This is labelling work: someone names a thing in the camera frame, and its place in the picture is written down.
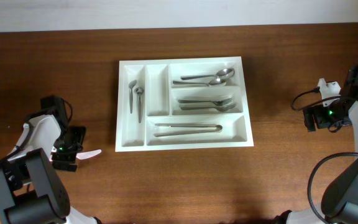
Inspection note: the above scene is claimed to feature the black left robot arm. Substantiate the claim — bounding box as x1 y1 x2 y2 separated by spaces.
0 95 100 224

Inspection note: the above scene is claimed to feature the pink handled utensil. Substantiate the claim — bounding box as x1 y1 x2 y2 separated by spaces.
76 149 102 160

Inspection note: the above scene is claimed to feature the small metal spoon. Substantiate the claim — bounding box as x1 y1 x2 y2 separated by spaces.
135 87 144 124
129 80 137 114

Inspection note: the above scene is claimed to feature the metal fork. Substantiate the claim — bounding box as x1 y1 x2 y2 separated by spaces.
178 98 232 106
179 103 237 112

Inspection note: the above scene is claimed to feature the large metal spoon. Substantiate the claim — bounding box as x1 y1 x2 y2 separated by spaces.
172 78 226 86
180 68 236 80

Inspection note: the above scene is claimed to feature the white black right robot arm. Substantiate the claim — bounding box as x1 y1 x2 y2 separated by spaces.
272 65 358 223

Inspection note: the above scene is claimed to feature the white plastic cutlery tray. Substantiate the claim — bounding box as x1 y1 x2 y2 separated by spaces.
116 57 254 152

